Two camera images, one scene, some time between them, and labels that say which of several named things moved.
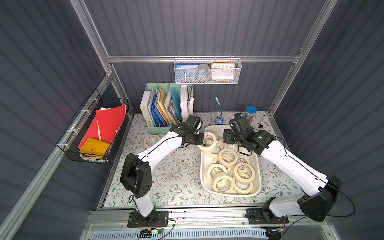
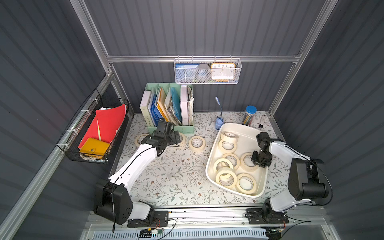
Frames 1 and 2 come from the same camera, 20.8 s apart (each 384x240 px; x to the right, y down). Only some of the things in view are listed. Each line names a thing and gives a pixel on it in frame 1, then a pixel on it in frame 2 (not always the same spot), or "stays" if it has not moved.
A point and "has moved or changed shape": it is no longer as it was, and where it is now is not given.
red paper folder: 105,124 stays
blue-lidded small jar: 250,111 stays
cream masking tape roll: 146,146 has moved or changed shape
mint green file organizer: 165,105 stays
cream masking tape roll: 212,145 has moved or changed shape
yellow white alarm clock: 223,71 stays
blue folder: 157,118 stays
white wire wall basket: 207,71 stays
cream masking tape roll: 223,184 to 228,170
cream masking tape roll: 215,165 to 222,159
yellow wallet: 94,148 stays
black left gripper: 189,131 to 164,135
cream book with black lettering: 144,108 stays
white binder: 184,103 stays
